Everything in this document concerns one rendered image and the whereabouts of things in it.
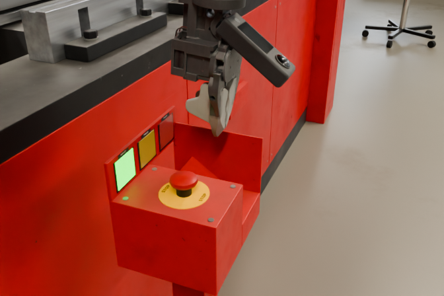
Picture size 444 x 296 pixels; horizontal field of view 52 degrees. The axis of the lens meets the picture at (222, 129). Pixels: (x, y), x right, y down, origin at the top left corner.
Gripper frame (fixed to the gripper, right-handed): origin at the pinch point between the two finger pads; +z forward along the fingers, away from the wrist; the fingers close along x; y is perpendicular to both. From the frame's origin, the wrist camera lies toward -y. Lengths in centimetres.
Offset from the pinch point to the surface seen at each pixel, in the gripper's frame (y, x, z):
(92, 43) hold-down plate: 31.3, -12.0, -4.0
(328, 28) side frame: 9, -178, 31
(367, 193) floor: -29, -118, 82
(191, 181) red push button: 0.1, 10.3, 3.1
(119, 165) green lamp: 9.9, 12.8, 2.2
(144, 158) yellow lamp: 9.7, 6.4, 4.7
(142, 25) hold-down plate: 30.2, -28.5, -3.6
